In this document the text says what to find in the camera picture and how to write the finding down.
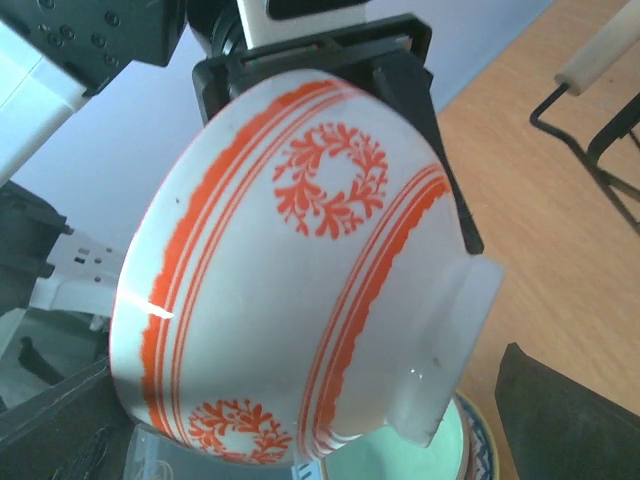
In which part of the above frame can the white bowl orange pattern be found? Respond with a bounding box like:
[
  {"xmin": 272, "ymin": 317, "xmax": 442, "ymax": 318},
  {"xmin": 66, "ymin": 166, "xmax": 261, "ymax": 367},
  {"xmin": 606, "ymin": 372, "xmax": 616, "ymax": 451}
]
[{"xmin": 109, "ymin": 69, "xmax": 504, "ymax": 466}]

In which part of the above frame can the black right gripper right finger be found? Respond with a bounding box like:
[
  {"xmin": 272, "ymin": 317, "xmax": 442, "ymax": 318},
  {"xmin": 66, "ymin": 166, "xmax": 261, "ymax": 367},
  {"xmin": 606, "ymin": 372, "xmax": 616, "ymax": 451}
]
[{"xmin": 494, "ymin": 342, "xmax": 639, "ymax": 479}]

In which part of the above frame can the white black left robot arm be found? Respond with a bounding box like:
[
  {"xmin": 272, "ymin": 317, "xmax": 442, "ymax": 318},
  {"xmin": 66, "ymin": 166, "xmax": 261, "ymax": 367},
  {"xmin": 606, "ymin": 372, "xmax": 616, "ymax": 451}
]
[{"xmin": 1, "ymin": 1, "xmax": 444, "ymax": 178}]

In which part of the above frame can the mint green bowl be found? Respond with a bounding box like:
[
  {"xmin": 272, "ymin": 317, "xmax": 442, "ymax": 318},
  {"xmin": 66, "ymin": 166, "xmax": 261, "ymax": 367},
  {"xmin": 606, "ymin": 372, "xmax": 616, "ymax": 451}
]
[{"xmin": 323, "ymin": 399, "xmax": 470, "ymax": 480}]

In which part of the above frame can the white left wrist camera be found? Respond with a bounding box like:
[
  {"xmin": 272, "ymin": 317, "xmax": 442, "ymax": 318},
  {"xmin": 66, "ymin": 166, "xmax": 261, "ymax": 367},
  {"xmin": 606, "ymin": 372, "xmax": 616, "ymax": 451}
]
[{"xmin": 237, "ymin": 1, "xmax": 366, "ymax": 49}]

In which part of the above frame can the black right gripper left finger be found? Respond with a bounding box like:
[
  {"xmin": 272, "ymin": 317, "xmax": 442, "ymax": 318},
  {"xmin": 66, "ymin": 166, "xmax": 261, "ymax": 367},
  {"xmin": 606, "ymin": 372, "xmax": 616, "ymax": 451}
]
[{"xmin": 1, "ymin": 359, "xmax": 131, "ymax": 479}]

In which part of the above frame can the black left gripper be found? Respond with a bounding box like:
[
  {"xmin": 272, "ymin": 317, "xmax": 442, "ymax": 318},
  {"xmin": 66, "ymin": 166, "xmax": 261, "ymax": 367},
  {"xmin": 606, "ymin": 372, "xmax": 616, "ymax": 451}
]
[{"xmin": 192, "ymin": 14, "xmax": 484, "ymax": 253}]

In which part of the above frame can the black wire dish rack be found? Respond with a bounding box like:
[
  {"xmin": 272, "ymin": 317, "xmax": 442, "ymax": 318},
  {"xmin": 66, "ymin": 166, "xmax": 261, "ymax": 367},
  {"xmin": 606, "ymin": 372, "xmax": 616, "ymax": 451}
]
[{"xmin": 529, "ymin": 0, "xmax": 640, "ymax": 236}]

